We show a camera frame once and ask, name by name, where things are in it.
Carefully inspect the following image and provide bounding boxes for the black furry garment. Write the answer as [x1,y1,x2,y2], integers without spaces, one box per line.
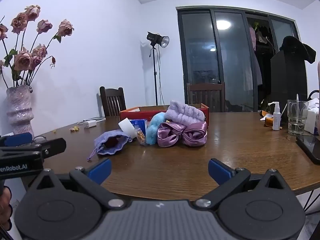
[279,36,317,65]

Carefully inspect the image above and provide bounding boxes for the purple knitted drawstring pouch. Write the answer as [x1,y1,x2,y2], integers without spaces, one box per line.
[86,129,133,161]

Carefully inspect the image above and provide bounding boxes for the light blue plush toy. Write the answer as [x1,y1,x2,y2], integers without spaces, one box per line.
[145,112,167,146]

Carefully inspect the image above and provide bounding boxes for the red cardboard box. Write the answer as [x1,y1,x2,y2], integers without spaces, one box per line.
[119,103,210,133]

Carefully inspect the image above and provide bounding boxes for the person's left hand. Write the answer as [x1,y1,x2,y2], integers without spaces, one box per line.
[0,186,13,231]

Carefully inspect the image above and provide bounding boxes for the blue milk carton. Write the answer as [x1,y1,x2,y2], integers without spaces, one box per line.
[129,119,148,137]

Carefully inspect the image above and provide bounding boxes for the black metal table leg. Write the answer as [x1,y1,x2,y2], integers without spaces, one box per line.
[303,189,320,216]

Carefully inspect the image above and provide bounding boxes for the black phone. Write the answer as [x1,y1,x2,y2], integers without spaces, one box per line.
[296,135,320,166]

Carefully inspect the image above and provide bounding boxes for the white spray bottle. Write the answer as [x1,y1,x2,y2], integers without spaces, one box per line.
[268,101,282,131]

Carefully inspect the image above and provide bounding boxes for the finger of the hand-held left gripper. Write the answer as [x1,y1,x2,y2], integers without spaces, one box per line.
[0,132,33,148]
[33,138,67,159]

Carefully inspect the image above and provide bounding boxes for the white charger cable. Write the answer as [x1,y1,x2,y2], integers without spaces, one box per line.
[77,116,107,126]

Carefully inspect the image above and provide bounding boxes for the dark wooden slatted chair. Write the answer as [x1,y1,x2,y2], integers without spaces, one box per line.
[99,86,127,117]
[186,82,226,113]

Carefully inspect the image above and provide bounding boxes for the lavender fluffy towel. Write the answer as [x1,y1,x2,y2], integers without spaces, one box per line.
[164,100,206,126]

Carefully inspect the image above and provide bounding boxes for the yellow crumbs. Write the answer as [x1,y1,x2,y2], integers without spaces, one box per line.
[52,127,80,133]

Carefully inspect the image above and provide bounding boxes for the glass jar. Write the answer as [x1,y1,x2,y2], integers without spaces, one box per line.
[287,99,309,136]

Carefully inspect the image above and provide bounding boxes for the orange foil packet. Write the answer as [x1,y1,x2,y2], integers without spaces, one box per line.
[260,110,274,128]

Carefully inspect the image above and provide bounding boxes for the clear snack packet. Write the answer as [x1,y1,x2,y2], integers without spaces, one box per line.
[134,127,147,146]

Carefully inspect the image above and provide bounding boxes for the white tissue pack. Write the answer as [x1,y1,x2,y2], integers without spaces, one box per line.
[303,97,320,134]

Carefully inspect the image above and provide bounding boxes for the hanging pink garment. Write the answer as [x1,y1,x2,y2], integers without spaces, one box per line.
[248,24,263,93]

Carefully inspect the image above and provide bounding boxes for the bunch of dried pink roses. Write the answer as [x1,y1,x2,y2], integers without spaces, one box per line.
[0,5,75,89]

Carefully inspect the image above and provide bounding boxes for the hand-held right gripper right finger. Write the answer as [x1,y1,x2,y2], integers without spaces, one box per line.
[192,158,294,209]

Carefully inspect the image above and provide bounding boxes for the studio light on stand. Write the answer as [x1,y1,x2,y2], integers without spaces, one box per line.
[146,31,170,106]

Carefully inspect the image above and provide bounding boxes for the sliding glass door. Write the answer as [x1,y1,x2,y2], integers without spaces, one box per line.
[176,6,301,113]

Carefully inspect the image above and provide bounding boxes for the white foam block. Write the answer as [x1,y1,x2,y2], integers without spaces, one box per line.
[117,118,134,139]

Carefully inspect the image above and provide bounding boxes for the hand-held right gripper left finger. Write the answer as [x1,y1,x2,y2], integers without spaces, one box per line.
[29,158,126,210]

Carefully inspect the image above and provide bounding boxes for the black monitor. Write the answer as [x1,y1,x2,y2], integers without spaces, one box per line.
[270,50,309,123]

